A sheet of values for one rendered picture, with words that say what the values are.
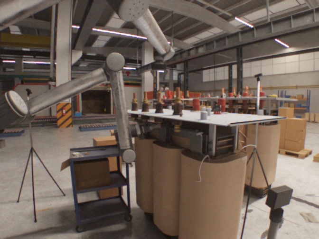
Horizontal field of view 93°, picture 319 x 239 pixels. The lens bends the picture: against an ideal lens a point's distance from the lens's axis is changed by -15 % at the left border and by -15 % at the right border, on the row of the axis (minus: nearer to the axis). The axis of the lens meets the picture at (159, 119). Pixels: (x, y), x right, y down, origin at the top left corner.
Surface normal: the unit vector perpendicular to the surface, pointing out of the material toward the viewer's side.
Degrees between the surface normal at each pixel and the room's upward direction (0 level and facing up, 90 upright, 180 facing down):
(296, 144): 90
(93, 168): 90
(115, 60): 84
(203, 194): 90
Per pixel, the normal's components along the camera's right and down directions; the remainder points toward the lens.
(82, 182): 0.43, 0.08
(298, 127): -0.86, 0.05
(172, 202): -0.18, 0.09
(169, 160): -0.46, 0.08
